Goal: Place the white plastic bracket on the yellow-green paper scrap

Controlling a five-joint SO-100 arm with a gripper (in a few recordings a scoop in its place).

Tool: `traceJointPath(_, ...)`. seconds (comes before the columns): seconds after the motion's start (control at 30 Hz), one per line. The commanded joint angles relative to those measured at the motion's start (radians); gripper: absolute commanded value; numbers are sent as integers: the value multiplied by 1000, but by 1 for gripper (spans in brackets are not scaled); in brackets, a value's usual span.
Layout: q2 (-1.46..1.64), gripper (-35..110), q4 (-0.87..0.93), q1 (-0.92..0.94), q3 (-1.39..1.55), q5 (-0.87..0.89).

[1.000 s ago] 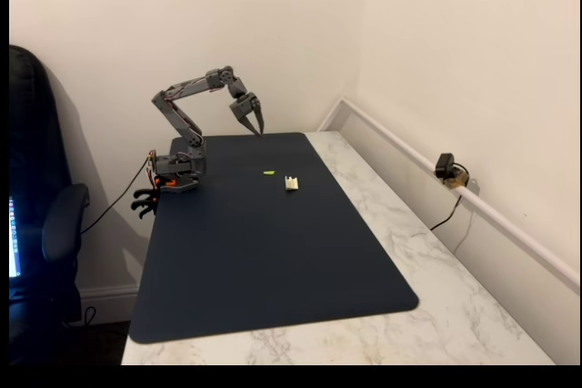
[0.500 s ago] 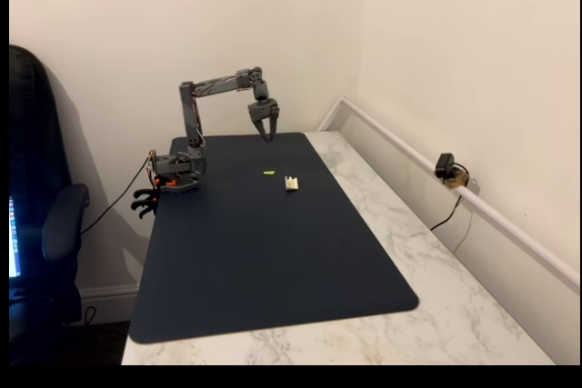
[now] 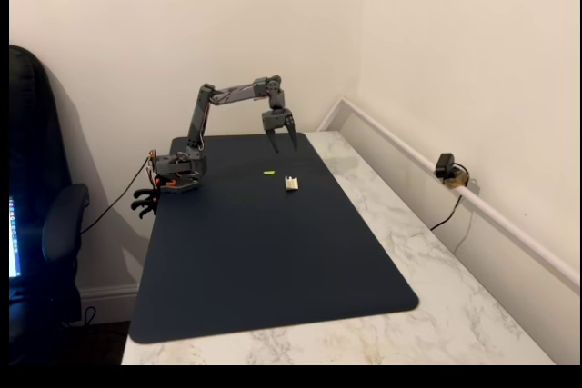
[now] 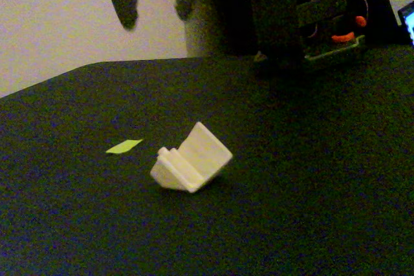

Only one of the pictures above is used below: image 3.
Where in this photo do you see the dark blue desk mat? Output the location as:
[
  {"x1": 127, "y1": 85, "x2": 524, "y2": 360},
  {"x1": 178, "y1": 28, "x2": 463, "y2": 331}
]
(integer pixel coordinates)
[{"x1": 128, "y1": 132, "x2": 420, "y2": 345}]

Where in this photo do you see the white wall rail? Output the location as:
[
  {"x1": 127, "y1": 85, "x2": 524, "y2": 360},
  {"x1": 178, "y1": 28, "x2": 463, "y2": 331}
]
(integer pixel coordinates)
[{"x1": 316, "y1": 95, "x2": 581, "y2": 294}]

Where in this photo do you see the black webcam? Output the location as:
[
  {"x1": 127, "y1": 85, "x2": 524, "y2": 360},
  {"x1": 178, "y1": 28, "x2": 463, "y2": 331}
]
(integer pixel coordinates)
[{"x1": 435, "y1": 152, "x2": 457, "y2": 180}]

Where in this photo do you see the white skirting board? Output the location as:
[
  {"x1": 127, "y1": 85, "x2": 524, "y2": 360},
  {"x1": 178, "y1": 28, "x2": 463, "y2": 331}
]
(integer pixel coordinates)
[{"x1": 79, "y1": 283, "x2": 140, "y2": 326}]

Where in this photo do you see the black table clamp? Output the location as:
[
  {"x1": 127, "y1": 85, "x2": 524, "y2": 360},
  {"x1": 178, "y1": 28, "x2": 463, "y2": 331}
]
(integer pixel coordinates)
[
  {"x1": 131, "y1": 186, "x2": 161, "y2": 204},
  {"x1": 130, "y1": 199, "x2": 158, "y2": 222}
]

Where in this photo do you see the black cable on floor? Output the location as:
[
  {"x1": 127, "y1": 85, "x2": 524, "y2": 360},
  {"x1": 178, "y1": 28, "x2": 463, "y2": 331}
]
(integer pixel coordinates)
[{"x1": 66, "y1": 305, "x2": 98, "y2": 328}]

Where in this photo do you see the yellowish webcam mount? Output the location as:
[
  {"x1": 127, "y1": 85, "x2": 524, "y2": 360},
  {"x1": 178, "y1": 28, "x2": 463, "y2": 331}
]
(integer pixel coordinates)
[{"x1": 444, "y1": 169, "x2": 470, "y2": 191}]

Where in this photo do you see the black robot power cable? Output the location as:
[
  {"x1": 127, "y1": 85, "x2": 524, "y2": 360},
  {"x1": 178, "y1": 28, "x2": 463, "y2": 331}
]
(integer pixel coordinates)
[{"x1": 79, "y1": 155, "x2": 152, "y2": 234}]

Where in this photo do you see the laptop with lit screen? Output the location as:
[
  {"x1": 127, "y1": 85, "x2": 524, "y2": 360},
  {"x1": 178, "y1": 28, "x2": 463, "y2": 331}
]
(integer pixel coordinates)
[{"x1": 8, "y1": 195, "x2": 23, "y2": 279}]

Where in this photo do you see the black webcam cable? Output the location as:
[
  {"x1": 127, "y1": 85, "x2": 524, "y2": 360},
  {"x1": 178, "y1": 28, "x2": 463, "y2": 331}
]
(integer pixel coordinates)
[{"x1": 429, "y1": 162, "x2": 472, "y2": 232}]

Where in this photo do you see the black office chair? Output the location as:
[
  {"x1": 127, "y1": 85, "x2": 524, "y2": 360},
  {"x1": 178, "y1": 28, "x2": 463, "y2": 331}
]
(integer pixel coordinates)
[{"x1": 8, "y1": 45, "x2": 91, "y2": 366}]

